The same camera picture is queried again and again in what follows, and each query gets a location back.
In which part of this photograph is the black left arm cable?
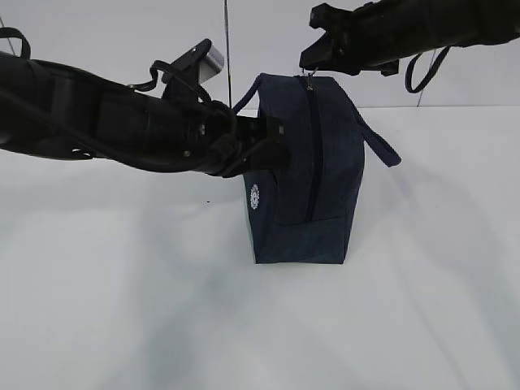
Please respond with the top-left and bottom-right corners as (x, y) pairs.
(0, 26), (241, 171)

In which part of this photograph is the black vertical wall cable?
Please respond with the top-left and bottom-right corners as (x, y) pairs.
(223, 0), (235, 109)

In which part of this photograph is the navy blue lunch bag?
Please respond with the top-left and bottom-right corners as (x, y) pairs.
(234, 73), (401, 264)

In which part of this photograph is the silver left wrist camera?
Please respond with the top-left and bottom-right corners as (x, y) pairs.
(160, 38), (225, 106)

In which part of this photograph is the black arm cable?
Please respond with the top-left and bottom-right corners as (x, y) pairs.
(0, 26), (241, 171)
(404, 45), (452, 94)

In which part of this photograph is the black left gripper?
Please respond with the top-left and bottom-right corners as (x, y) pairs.
(210, 115), (291, 178)

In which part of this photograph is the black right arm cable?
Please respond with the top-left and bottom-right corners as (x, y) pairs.
(404, 45), (452, 94)

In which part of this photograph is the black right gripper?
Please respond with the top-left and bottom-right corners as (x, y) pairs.
(299, 2), (400, 76)

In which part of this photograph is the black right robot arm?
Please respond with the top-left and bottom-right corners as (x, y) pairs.
(299, 0), (519, 76)

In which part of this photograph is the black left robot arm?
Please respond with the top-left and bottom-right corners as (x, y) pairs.
(1, 53), (290, 178)

